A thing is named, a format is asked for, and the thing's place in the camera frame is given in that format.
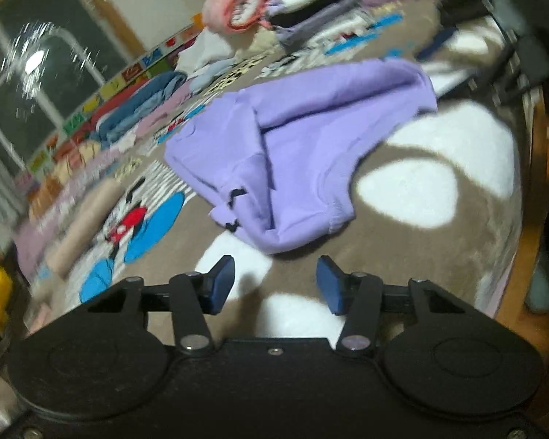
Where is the purple sweatshirt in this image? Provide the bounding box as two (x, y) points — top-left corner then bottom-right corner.
(164, 58), (437, 254)

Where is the Mickey Mouse brown blanket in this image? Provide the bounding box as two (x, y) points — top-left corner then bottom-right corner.
(13, 0), (532, 358)

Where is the folded beige garment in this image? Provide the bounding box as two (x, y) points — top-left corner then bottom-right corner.
(45, 179), (124, 278)

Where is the purple floral bedsheet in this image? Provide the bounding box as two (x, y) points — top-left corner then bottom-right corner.
(14, 81), (191, 278)

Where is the colourful alphabet headboard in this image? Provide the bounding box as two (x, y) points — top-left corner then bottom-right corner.
(12, 14), (204, 193)

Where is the folded lavender garment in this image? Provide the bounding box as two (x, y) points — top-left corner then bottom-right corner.
(274, 0), (362, 53)

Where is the white crumpled cloth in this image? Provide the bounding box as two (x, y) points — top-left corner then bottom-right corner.
(175, 28), (235, 75)

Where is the folded black garment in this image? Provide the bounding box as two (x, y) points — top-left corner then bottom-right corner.
(266, 0), (340, 28)

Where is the window with white frame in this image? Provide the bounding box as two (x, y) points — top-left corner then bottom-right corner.
(0, 0), (145, 176)

